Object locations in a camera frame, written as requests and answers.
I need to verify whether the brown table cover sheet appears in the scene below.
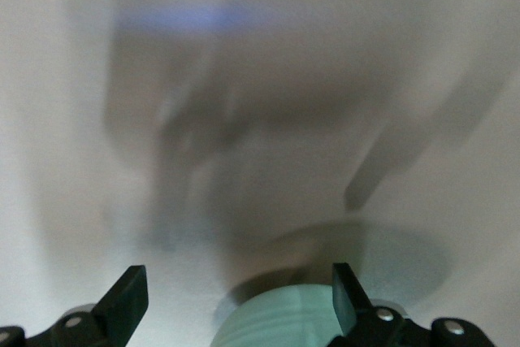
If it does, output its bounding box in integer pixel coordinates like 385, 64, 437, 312
0, 0, 520, 347

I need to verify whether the pale green bowl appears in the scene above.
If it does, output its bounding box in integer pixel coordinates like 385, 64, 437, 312
214, 284, 345, 347

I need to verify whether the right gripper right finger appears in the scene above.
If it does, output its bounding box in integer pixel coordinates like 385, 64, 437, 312
327, 262, 503, 347

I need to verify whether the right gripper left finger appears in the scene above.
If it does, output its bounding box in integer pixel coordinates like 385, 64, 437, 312
0, 264, 150, 347

